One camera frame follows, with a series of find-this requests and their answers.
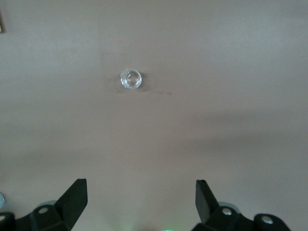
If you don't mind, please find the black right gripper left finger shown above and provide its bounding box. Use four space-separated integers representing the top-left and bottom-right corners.
0 178 88 231

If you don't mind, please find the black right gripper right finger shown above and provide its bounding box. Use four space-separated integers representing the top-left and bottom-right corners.
192 180 291 231

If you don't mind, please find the clear glass measuring cup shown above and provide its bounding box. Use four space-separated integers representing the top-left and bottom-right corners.
119 67 142 90

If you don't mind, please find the brown table cover sheet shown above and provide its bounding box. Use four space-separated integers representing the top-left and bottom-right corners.
0 0 308 231

